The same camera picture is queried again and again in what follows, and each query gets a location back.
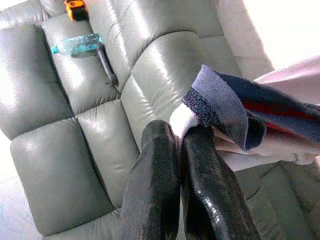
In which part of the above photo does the white red navy-trimmed jersey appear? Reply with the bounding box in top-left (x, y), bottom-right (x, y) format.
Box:
top-left (169, 56), bottom-right (320, 173)

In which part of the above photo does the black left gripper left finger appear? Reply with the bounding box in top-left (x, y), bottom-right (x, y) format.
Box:
top-left (119, 119), bottom-right (181, 240)

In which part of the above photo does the orange black tape measure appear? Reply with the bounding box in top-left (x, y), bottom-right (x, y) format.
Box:
top-left (63, 0), bottom-right (90, 22)

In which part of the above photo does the grey-green leather sofa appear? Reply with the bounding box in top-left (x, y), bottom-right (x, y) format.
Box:
top-left (0, 0), bottom-right (320, 240)

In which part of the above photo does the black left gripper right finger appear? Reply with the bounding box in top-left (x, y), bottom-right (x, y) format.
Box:
top-left (179, 126), bottom-right (262, 240)

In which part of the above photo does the clear teal water bottle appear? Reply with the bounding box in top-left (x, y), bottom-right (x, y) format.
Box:
top-left (51, 33), bottom-right (103, 58)

